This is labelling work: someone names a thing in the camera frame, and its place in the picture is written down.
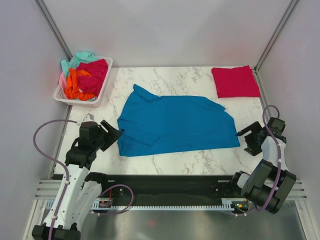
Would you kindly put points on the left aluminium frame post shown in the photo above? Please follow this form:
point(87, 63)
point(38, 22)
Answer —
point(54, 28)

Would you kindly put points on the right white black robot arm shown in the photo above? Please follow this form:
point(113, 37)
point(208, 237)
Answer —
point(269, 183)

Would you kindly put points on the right aluminium frame post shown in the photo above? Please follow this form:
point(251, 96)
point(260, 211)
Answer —
point(276, 33)

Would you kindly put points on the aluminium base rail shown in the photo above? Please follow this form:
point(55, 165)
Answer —
point(48, 190)

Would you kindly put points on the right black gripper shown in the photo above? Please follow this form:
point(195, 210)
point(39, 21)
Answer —
point(251, 148)

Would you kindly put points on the crumpled magenta t shirt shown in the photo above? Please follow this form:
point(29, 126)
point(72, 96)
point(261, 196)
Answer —
point(98, 70)

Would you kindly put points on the pink t shirt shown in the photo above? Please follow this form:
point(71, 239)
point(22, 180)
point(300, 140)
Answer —
point(62, 81)

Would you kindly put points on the blue t shirt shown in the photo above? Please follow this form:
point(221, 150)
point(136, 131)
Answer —
point(152, 124)

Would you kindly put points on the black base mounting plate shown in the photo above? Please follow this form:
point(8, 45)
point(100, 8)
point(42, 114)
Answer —
point(166, 190)

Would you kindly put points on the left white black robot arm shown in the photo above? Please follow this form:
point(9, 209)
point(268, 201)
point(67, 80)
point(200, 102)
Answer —
point(79, 187)

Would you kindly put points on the aluminium frame post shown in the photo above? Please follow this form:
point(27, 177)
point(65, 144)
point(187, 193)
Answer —
point(54, 28)
point(276, 33)

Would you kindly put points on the white plastic laundry basket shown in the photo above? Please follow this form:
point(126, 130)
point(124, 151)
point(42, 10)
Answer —
point(93, 103)

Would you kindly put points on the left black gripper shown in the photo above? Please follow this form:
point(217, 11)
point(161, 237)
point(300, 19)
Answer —
point(115, 133)

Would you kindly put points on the orange t shirt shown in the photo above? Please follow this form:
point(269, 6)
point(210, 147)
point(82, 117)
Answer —
point(72, 90)

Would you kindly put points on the folded red t shirt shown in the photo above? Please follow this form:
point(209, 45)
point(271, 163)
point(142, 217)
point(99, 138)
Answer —
point(235, 82)

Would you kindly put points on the mint green t shirt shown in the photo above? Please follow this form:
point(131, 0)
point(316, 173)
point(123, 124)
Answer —
point(80, 57)

